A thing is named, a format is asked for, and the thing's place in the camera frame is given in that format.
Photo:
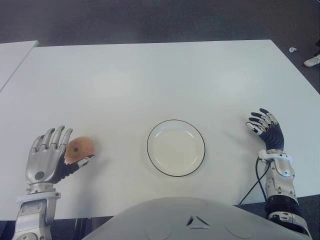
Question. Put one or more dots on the white plate with black rim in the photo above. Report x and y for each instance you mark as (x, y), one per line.
(176, 148)

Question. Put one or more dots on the pale red apple with sticker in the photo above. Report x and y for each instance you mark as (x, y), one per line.
(81, 148)

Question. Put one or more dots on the small white floor object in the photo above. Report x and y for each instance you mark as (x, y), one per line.
(292, 49)

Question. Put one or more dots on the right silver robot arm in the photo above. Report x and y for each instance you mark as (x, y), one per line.
(281, 185)

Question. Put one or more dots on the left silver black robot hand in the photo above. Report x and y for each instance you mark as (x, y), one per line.
(42, 160)

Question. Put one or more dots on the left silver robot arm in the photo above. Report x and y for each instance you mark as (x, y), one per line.
(32, 215)

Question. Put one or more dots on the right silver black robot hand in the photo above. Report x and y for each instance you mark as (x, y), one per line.
(273, 136)

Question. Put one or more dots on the neighbouring white table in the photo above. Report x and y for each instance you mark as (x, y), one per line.
(12, 60)

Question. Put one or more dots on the grey robot torso shell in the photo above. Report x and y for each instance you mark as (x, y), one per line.
(195, 222)

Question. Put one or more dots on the white shoe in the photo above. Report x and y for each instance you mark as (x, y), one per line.
(312, 61)

